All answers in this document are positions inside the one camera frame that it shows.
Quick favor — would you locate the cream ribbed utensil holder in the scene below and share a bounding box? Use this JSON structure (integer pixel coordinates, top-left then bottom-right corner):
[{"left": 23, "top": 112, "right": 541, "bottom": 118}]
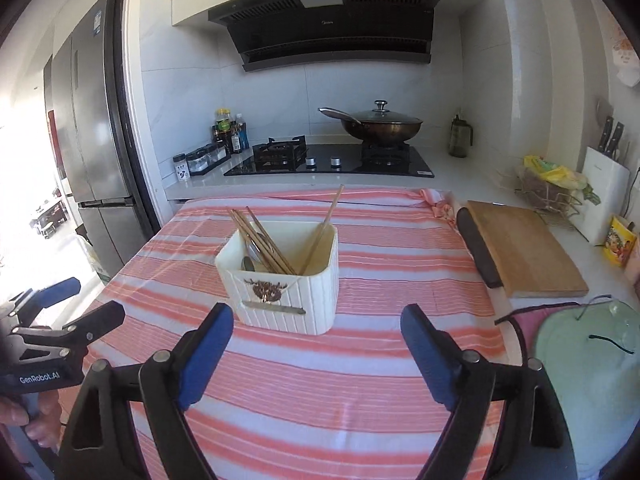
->
[{"left": 215, "top": 220, "right": 340, "bottom": 336}]

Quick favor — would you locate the grey refrigerator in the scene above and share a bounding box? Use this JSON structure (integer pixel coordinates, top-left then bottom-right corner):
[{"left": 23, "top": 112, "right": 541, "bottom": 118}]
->
[{"left": 42, "top": 0, "right": 151, "bottom": 279}]

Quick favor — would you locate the pink white striped cloth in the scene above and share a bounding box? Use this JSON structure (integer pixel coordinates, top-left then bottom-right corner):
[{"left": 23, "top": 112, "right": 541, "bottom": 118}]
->
[{"left": 75, "top": 185, "right": 526, "bottom": 480}]

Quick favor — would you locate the wooden cutting board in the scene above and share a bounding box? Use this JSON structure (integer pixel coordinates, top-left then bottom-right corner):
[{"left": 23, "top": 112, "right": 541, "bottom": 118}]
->
[{"left": 467, "top": 200, "right": 590, "bottom": 300}]

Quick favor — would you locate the white knife block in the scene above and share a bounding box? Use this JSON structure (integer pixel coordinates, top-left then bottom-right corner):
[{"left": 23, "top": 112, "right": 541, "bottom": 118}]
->
[{"left": 580, "top": 145, "right": 631, "bottom": 247}]

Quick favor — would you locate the pink fabric bow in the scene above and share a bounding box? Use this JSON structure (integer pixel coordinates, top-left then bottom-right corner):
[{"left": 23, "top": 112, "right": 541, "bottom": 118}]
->
[{"left": 419, "top": 188, "right": 454, "bottom": 219}]

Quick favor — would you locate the yellow green plastic bag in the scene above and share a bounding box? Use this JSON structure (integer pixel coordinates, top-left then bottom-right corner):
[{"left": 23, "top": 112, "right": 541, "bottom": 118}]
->
[{"left": 522, "top": 154, "right": 600, "bottom": 206}]

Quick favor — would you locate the yellow cap bottle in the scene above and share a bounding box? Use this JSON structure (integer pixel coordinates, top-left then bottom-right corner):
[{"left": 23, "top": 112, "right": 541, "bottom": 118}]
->
[{"left": 215, "top": 107, "right": 236, "bottom": 137}]

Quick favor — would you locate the wire basket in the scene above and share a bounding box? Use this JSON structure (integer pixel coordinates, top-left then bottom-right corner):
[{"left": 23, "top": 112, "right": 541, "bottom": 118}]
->
[{"left": 515, "top": 167, "right": 586, "bottom": 217}]

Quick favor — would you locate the person's left hand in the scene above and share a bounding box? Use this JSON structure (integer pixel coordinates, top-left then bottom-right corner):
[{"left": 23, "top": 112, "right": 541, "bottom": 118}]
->
[{"left": 0, "top": 392, "right": 62, "bottom": 456}]

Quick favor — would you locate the black range hood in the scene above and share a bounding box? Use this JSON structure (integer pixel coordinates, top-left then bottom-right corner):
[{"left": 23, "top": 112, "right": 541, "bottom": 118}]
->
[{"left": 207, "top": 0, "right": 445, "bottom": 74}]

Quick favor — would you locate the wooden chopstick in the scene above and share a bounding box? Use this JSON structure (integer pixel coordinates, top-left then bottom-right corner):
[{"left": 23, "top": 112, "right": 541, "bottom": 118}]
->
[
  {"left": 299, "top": 201, "right": 337, "bottom": 276},
  {"left": 233, "top": 208, "right": 282, "bottom": 275},
  {"left": 228, "top": 209, "right": 275, "bottom": 274},
  {"left": 301, "top": 184, "right": 346, "bottom": 276},
  {"left": 238, "top": 209, "right": 289, "bottom": 275},
  {"left": 242, "top": 217, "right": 293, "bottom": 275},
  {"left": 246, "top": 206, "right": 297, "bottom": 275}
]

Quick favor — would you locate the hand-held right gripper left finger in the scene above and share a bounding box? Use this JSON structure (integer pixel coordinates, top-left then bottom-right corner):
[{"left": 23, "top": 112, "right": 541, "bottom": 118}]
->
[{"left": 57, "top": 302, "right": 235, "bottom": 480}]

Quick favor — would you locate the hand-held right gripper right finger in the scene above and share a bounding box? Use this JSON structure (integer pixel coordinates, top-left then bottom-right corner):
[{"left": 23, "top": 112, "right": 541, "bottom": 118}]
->
[{"left": 399, "top": 303, "right": 579, "bottom": 480}]

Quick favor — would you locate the dark wok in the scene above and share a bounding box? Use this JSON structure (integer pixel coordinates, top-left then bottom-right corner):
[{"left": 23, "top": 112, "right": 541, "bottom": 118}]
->
[{"left": 318, "top": 106, "right": 424, "bottom": 145}]

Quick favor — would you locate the glass wok lid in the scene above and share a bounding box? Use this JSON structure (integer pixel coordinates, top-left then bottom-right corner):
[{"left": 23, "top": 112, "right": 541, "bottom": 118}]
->
[{"left": 345, "top": 99, "right": 424, "bottom": 127}]

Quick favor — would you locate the pink mat dark trim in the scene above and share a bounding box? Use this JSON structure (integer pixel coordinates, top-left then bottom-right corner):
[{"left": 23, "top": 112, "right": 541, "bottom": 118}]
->
[{"left": 494, "top": 300, "right": 578, "bottom": 363}]

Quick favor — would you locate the dark door frame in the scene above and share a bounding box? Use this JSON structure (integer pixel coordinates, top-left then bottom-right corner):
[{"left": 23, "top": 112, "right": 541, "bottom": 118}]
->
[{"left": 106, "top": 0, "right": 174, "bottom": 243}]

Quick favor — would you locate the orange white hanging packet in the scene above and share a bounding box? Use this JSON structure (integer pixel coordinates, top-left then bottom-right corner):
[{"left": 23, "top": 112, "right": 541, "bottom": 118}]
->
[{"left": 607, "top": 22, "right": 640, "bottom": 87}]

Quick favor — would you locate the dark glass jug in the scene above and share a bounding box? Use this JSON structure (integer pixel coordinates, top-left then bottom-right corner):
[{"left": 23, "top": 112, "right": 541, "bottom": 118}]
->
[{"left": 449, "top": 109, "right": 475, "bottom": 159}]

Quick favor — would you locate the pale green appliance lid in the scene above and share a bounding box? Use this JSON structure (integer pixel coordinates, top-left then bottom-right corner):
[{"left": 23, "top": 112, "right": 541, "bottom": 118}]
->
[{"left": 531, "top": 299, "right": 640, "bottom": 480}]

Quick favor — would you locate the black handled knife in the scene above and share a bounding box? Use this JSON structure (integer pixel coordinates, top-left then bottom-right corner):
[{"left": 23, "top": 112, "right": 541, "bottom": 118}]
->
[
  {"left": 598, "top": 115, "right": 615, "bottom": 155},
  {"left": 608, "top": 121, "right": 626, "bottom": 162}
]

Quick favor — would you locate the black gas stove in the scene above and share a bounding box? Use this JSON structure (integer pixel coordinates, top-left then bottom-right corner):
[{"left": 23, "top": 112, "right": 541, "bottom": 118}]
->
[{"left": 223, "top": 136, "right": 435, "bottom": 179}]

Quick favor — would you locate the yellow packet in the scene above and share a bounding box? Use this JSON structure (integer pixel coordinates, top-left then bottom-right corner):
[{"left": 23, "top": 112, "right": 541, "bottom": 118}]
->
[{"left": 602, "top": 214, "right": 639, "bottom": 267}]

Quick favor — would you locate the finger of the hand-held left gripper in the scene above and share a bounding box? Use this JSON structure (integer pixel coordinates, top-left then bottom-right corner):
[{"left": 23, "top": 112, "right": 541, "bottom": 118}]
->
[
  {"left": 12, "top": 301, "right": 126, "bottom": 362},
  {"left": 7, "top": 277, "right": 82, "bottom": 322}
]

